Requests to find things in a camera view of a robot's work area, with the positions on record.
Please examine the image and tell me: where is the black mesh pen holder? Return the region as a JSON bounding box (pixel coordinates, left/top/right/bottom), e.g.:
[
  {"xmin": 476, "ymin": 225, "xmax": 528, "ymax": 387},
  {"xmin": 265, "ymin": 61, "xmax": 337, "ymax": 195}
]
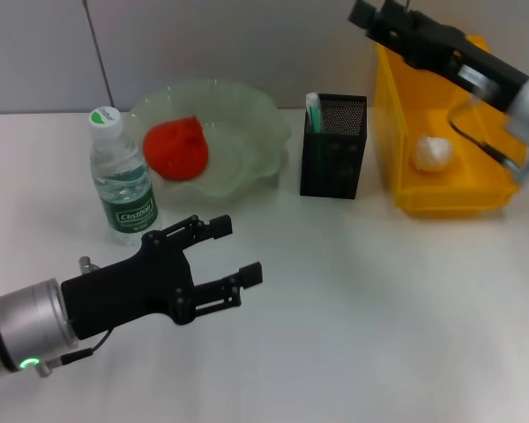
[{"xmin": 299, "ymin": 93, "xmax": 369, "ymax": 200}]

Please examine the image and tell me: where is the green glass fruit plate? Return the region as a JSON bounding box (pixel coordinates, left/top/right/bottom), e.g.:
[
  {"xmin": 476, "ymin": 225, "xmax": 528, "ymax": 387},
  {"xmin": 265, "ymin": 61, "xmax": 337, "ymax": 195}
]
[{"xmin": 126, "ymin": 78, "xmax": 293, "ymax": 212}]

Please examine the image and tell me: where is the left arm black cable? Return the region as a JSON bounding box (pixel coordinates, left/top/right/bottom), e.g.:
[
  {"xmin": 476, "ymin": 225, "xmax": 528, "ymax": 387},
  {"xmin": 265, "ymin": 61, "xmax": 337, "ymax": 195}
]
[{"xmin": 48, "ymin": 328, "xmax": 115, "ymax": 367}]

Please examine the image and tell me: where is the orange fruit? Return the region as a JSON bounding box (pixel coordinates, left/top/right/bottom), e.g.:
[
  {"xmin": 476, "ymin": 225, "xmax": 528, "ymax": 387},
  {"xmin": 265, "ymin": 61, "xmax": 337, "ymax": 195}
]
[{"xmin": 141, "ymin": 115, "xmax": 211, "ymax": 182}]

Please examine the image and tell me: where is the clear water bottle green label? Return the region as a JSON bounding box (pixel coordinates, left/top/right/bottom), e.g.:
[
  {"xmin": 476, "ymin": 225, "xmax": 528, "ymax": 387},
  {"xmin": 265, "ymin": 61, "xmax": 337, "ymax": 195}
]
[{"xmin": 89, "ymin": 106, "xmax": 162, "ymax": 246}]

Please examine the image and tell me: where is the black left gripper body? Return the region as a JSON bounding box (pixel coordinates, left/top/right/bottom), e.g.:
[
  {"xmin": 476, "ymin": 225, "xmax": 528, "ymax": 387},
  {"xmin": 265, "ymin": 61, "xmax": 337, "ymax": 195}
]
[{"xmin": 60, "ymin": 230, "xmax": 196, "ymax": 341}]

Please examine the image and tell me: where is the white paper ball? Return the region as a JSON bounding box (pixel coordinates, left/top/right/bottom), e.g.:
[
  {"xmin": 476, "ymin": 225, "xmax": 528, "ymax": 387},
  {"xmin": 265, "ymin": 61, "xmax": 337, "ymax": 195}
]
[{"xmin": 412, "ymin": 135, "xmax": 456, "ymax": 174}]

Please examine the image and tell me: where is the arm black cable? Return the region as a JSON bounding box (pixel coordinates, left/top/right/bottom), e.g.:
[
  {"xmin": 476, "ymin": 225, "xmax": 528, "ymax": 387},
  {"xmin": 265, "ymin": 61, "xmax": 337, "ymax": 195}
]
[
  {"xmin": 446, "ymin": 99, "xmax": 525, "ymax": 176},
  {"xmin": 48, "ymin": 328, "xmax": 115, "ymax": 367}
]

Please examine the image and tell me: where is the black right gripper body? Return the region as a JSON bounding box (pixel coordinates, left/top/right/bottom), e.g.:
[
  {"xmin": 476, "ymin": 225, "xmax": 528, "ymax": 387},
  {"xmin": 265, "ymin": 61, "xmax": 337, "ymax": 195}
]
[{"xmin": 399, "ymin": 11, "xmax": 529, "ymax": 112}]

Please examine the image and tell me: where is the green pen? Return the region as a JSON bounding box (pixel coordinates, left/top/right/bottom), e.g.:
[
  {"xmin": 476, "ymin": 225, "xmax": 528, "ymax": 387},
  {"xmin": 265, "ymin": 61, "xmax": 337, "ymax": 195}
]
[{"xmin": 309, "ymin": 105, "xmax": 327, "ymax": 135}]

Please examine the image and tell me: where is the yellow plastic bin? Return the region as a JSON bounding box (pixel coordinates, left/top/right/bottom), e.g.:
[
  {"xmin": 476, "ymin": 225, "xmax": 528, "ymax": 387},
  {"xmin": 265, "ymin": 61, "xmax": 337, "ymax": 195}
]
[{"xmin": 376, "ymin": 33, "xmax": 524, "ymax": 220}]

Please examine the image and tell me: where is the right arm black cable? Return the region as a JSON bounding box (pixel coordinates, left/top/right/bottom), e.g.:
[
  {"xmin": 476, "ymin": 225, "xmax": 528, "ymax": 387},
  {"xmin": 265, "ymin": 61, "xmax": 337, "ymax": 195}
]
[{"xmin": 446, "ymin": 99, "xmax": 525, "ymax": 176}]

